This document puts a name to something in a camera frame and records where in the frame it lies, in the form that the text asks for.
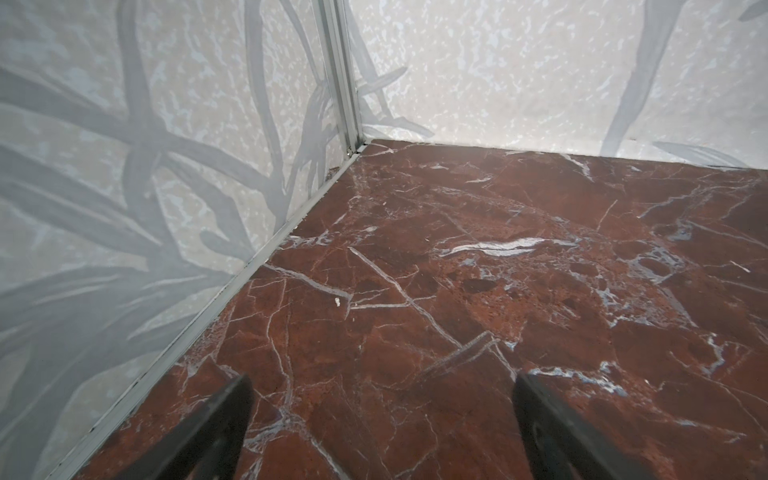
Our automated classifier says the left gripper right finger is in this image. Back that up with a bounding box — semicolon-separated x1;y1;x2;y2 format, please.
512;373;654;479

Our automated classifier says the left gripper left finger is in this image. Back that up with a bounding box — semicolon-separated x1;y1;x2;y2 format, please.
116;375;254;479

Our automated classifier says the aluminium corner post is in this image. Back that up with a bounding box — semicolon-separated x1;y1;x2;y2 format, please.
314;0;365;157

